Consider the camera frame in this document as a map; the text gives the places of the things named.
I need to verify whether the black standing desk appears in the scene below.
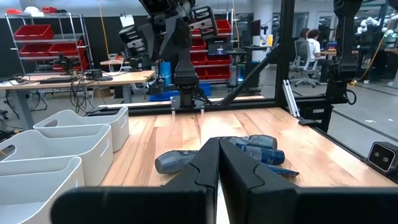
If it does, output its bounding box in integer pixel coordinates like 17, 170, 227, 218
226, 45, 272, 94

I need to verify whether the pale grey plastic storage bin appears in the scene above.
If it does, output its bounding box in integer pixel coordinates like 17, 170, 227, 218
0, 156, 85, 224
0, 124, 114, 187
33, 106, 131, 153

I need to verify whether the chrome wire shelf rack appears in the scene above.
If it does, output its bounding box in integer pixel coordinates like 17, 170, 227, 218
4, 12, 94, 75
188, 8, 234, 84

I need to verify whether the person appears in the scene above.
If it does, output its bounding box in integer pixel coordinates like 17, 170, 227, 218
298, 27, 311, 43
307, 29, 330, 83

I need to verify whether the white robot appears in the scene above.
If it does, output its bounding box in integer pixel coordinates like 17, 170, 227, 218
356, 17, 398, 41

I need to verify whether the dark blue disposable razor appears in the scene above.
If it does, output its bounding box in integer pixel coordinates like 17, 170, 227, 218
266, 164, 300, 177

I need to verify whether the blue plastic barrel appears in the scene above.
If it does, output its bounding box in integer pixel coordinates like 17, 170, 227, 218
159, 60, 173, 86

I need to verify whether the black keyboard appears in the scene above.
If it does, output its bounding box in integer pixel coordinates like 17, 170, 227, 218
39, 77, 75, 85

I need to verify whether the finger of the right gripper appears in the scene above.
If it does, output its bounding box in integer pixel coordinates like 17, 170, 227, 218
170, 22, 193, 60
151, 29, 175, 63

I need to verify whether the small dark screen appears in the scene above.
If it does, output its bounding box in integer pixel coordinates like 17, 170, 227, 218
207, 39, 233, 56

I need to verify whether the black cable bundle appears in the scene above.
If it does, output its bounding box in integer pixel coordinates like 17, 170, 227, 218
68, 73, 96, 113

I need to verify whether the yellow hanging cable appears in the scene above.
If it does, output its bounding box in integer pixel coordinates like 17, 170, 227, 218
97, 0, 110, 60
350, 18, 393, 85

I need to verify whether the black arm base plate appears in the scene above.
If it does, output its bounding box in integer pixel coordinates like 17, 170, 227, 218
170, 98, 206, 116

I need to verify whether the black monitor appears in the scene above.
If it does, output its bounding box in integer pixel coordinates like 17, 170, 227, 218
250, 19, 262, 37

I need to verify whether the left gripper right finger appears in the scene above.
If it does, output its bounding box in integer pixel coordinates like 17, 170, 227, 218
219, 138, 398, 224

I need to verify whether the cardboard box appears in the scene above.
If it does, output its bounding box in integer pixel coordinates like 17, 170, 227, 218
93, 86, 113, 99

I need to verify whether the white cap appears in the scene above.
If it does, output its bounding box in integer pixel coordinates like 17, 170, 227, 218
23, 6, 45, 17

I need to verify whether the grey deodorant stick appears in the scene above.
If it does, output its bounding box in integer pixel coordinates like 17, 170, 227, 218
228, 134, 278, 151
154, 149, 200, 174

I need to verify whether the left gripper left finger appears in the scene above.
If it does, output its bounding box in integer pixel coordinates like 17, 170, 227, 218
50, 137, 221, 224

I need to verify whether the blue plastic tote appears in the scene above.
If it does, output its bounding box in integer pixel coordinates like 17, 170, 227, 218
148, 82, 213, 103

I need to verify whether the grey stereo depth camera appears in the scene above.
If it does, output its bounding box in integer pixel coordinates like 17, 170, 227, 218
366, 141, 398, 175

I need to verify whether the white paper sign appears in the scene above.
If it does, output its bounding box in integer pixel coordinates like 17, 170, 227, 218
119, 14, 136, 28

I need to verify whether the black power supply box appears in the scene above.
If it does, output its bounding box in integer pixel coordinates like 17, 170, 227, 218
84, 68, 103, 81

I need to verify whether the dark blue travel bottle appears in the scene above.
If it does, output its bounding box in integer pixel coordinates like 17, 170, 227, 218
241, 143, 286, 166

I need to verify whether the grey office chair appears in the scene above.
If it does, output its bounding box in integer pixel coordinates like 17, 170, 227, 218
289, 39, 321, 88

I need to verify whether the small black robot device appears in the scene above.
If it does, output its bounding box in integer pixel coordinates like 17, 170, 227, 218
52, 53, 82, 76

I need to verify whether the silver aluminium extrusion bar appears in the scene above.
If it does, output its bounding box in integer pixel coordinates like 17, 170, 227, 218
282, 79, 301, 118

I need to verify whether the small wooden desk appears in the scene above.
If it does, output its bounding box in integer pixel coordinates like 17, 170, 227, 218
99, 58, 131, 67

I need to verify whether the black controller box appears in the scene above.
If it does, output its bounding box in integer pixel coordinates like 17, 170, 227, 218
295, 102, 336, 134

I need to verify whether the wooden desk with grey legs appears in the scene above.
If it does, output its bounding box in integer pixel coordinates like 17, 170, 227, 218
0, 70, 156, 130

